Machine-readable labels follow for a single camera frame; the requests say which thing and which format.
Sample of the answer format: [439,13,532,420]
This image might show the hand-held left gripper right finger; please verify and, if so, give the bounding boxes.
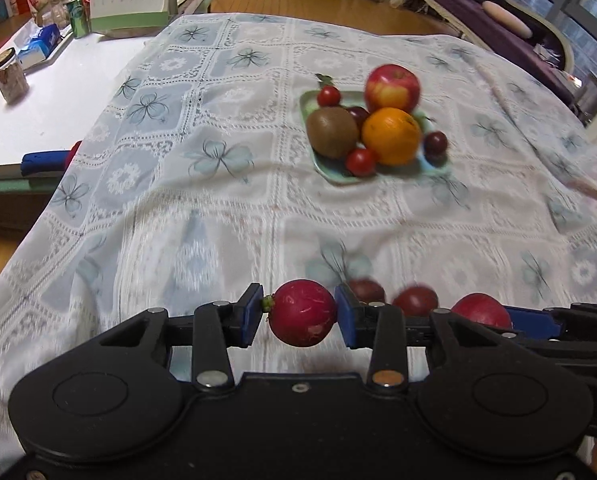
[335,282,504,389]

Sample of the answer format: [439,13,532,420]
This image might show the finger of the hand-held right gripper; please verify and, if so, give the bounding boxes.
[507,302,597,345]

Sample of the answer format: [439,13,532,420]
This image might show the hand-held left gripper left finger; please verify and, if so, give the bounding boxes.
[96,282,265,392]

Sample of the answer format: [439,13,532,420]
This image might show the red radish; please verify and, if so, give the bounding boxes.
[262,279,338,348]

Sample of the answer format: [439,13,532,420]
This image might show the red cherry tomato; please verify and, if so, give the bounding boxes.
[317,85,342,108]
[451,292,513,331]
[346,148,379,177]

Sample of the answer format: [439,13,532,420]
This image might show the dark purple plum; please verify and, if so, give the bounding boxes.
[347,279,386,305]

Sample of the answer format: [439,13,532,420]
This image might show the white lace floral tablecloth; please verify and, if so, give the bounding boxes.
[0,12,597,480]

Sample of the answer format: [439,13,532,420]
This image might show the pale green plate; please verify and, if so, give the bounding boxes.
[299,89,453,187]

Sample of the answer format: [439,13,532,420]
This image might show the brown kiwi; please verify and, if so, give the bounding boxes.
[306,107,360,160]

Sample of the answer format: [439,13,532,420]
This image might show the large orange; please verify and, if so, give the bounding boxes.
[361,107,424,167]

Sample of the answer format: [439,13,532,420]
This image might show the dark purple grape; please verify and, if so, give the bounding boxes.
[423,131,449,157]

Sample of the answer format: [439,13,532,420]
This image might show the dark red plum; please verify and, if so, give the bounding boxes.
[346,105,371,131]

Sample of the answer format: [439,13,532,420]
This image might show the red apple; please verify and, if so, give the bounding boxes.
[365,64,422,112]

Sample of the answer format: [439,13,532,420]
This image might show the white table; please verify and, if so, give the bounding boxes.
[0,0,214,183]

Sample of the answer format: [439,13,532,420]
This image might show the cream bolster pillow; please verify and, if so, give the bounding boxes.
[481,0,535,39]

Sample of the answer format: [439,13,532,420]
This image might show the purple sofa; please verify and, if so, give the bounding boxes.
[397,0,577,73]

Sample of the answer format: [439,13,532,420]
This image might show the glass jar with brown contents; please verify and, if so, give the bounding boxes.
[0,47,30,106]

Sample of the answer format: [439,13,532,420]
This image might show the blue tissue pack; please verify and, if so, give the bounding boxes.
[16,23,62,70]

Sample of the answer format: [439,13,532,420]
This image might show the green drink can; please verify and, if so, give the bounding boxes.
[67,0,90,39]

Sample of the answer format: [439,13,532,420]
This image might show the clear glass jar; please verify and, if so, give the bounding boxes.
[50,0,82,28]

